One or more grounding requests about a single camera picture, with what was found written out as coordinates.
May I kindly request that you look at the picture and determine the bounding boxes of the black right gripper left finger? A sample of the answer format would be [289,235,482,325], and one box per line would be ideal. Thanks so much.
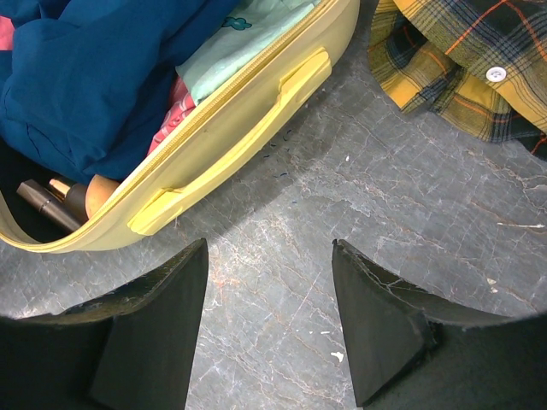
[1,239,209,409]

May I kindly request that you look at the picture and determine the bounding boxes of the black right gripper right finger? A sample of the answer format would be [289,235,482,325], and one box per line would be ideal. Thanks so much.
[332,240,546,409]

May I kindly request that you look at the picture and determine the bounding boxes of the yellow suitcase with black lining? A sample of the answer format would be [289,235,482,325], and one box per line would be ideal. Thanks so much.
[1,1,360,254]

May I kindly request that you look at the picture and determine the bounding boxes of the pink bear print garment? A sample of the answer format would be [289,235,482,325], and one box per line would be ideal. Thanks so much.
[147,78,196,155]

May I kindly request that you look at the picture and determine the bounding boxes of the navy blue sport shirt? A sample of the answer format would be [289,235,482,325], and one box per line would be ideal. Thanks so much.
[1,0,235,183]

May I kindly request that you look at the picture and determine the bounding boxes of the mint green printed garment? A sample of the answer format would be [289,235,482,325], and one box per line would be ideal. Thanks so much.
[176,0,318,104]

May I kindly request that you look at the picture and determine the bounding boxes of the gold capped cosmetic bottle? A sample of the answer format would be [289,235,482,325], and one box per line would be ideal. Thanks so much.
[48,175,120,223]

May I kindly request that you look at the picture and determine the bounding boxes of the brown cosmetic tube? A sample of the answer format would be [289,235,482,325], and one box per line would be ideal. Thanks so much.
[16,179,82,233]

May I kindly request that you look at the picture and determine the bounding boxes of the yellow plaid shirt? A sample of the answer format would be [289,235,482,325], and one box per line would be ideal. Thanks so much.
[368,0,546,159]

